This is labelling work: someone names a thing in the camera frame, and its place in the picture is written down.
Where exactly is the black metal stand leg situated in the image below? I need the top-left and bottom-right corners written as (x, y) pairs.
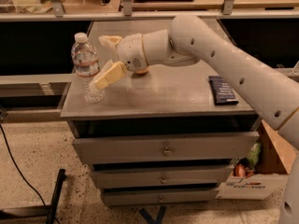
top-left (0, 169), bottom-right (66, 224)

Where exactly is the top grey drawer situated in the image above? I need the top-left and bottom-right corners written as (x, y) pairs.
top-left (73, 132), bottom-right (259, 164)

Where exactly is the grey drawer cabinet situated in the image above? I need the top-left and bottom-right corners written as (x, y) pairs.
top-left (60, 18), bottom-right (266, 207)

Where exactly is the black cable on floor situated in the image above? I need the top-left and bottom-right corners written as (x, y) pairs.
top-left (0, 123), bottom-right (61, 224)

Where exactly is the bottom grey drawer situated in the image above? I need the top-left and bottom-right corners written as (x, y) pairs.
top-left (101, 188), bottom-right (218, 206)

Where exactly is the dark blue snack packet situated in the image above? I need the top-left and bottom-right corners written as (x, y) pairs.
top-left (208, 76), bottom-right (239, 105)

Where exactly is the middle grey drawer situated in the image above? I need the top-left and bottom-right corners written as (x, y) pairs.
top-left (91, 165), bottom-right (233, 189)

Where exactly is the grey drawer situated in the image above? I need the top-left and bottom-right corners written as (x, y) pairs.
top-left (73, 132), bottom-right (259, 164)
top-left (91, 165), bottom-right (233, 189)
top-left (101, 188), bottom-right (218, 206)

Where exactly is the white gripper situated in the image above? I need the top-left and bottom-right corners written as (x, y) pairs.
top-left (89, 34), bottom-right (148, 91)

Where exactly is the orange ball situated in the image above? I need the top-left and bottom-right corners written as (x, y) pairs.
top-left (135, 67), bottom-right (149, 75)

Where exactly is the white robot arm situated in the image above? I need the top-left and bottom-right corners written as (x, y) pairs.
top-left (89, 15), bottom-right (299, 149)

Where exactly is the clear plastic water bottle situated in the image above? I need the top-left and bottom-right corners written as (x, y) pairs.
top-left (71, 33), bottom-right (104, 104)

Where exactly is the cardboard box with snacks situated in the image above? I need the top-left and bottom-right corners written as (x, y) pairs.
top-left (217, 121), bottom-right (298, 200)

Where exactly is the green snack bag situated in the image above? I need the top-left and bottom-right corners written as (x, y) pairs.
top-left (246, 142), bottom-right (262, 168)

